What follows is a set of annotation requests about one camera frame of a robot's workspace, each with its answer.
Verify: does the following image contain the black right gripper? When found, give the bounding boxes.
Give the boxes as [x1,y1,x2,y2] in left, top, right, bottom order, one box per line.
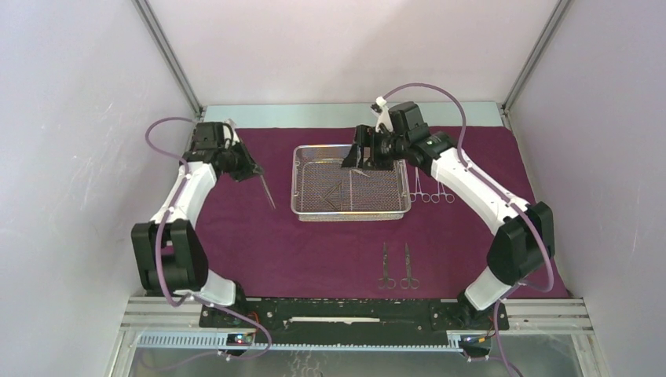
[342,124,410,171]

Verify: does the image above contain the steel instrument tray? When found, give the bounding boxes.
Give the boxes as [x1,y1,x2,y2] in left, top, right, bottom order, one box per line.
[291,145,412,222]

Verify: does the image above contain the steel tweezers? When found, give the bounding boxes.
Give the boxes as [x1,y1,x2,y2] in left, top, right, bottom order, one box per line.
[349,168,371,178]
[319,182,342,211]

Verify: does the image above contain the steel forceps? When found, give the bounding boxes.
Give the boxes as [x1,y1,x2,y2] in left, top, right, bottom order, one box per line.
[378,243,397,290]
[409,168,431,203]
[400,243,420,290]

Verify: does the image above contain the maroon surgical wrap cloth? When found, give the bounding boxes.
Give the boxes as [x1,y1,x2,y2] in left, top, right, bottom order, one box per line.
[196,128,492,298]

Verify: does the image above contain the steel surgical scissors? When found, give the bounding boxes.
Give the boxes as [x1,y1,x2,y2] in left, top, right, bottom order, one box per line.
[430,182,456,203]

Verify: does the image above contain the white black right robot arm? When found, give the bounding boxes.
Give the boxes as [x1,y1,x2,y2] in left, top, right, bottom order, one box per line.
[342,125,554,328]

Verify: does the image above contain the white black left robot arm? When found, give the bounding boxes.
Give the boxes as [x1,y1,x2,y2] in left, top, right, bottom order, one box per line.
[130,141,263,327]

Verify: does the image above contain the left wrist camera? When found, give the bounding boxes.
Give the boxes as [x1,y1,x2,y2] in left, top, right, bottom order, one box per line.
[190,119,241,152]

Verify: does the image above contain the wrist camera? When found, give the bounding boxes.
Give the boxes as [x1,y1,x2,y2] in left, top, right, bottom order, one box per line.
[190,119,241,152]
[371,97,430,144]

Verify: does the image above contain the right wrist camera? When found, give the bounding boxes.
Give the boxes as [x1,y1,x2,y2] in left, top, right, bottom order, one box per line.
[371,97,430,144]

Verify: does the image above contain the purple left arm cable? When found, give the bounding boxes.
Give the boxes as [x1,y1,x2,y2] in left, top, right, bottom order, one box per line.
[145,116,273,361]

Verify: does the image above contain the left corner aluminium post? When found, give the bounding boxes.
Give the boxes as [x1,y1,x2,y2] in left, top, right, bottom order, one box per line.
[132,0,204,116]

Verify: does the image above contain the corner aluminium post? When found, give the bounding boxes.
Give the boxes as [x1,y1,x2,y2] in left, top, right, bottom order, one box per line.
[501,0,574,114]
[132,0,204,116]

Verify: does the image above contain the aluminium frame rail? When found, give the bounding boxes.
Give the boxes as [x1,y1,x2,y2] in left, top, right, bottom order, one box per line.
[120,297,594,335]

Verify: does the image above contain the grey cable duct strip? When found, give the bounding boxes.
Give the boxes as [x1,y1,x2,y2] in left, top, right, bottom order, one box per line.
[135,331,463,352]

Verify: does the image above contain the right corner aluminium post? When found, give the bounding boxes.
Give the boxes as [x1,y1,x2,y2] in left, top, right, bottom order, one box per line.
[501,0,574,114]

